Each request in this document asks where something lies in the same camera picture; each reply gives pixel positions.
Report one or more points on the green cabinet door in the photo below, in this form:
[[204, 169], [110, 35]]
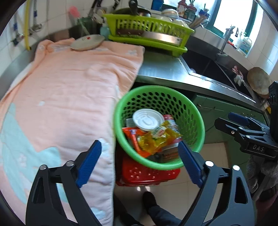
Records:
[[215, 113]]

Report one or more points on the pink towel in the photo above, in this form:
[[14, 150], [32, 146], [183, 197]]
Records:
[[57, 110]]

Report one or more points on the kitchen cleaver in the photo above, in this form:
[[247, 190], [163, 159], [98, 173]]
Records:
[[164, 38]]

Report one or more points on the lime green dish rack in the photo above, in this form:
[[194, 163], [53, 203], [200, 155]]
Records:
[[152, 24]]

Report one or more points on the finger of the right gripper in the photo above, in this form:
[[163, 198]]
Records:
[[240, 133], [245, 121]]

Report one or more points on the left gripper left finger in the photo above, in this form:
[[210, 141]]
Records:
[[44, 205]]

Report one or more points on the red snack wrapper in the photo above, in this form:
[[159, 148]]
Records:
[[132, 134]]

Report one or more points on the steel sink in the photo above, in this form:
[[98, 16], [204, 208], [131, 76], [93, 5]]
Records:
[[220, 78]]

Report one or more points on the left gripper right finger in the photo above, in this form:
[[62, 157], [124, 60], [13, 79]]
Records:
[[235, 206]]

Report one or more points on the faucet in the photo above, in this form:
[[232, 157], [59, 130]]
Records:
[[226, 38]]

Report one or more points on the black frying pan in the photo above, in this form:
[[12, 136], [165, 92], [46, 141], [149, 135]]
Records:
[[134, 10]]

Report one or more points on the green mesh trash basket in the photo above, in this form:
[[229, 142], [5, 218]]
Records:
[[165, 101]]

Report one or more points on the round wooden board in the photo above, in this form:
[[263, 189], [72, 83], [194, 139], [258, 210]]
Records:
[[259, 81]]

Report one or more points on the red plastic stool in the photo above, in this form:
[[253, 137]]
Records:
[[131, 173]]

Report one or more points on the red snack bag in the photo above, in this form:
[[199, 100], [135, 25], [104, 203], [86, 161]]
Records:
[[172, 124]]

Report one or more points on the white floral plate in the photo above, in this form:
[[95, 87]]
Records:
[[87, 42]]

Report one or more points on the white plastic lid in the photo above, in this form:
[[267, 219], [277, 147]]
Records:
[[147, 119]]

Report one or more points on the yellow plastic wrapper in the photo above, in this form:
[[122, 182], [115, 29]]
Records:
[[162, 136]]

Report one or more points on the yellow gas pipe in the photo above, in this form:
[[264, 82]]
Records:
[[26, 25]]

